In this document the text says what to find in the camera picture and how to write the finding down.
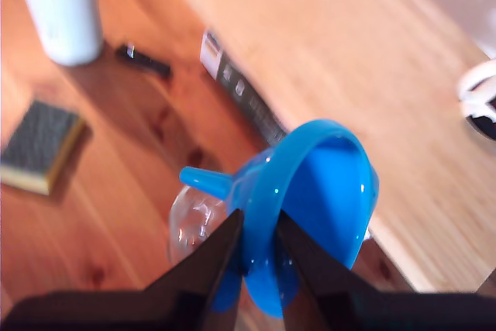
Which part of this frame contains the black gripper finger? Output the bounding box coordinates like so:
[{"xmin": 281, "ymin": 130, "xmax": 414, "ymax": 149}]
[
  {"xmin": 143, "ymin": 209, "xmax": 245, "ymax": 331},
  {"xmin": 275, "ymin": 210, "xmax": 383, "ymax": 331}
]

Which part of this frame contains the yellow sponge green scourer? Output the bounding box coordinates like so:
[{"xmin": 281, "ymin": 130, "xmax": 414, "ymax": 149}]
[{"xmin": 0, "ymin": 100, "xmax": 87, "ymax": 196}]

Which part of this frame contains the blue plastic funnel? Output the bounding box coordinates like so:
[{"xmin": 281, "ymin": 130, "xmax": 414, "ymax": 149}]
[{"xmin": 178, "ymin": 118, "xmax": 381, "ymax": 319}]

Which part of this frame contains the footed glass cup with handle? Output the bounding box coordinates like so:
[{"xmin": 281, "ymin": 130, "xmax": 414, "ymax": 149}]
[{"xmin": 167, "ymin": 185, "xmax": 241, "ymax": 270}]

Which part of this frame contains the wooden IKEA board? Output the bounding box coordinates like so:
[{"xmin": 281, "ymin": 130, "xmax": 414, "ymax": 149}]
[{"xmin": 158, "ymin": 0, "xmax": 496, "ymax": 293}]

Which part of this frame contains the dark red mug white handle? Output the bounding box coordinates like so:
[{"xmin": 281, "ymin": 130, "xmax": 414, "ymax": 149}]
[{"xmin": 456, "ymin": 58, "xmax": 496, "ymax": 142}]

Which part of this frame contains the white Google steel bottle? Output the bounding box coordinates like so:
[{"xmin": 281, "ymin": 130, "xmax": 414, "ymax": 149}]
[{"xmin": 11, "ymin": 0, "xmax": 105, "ymax": 67}]

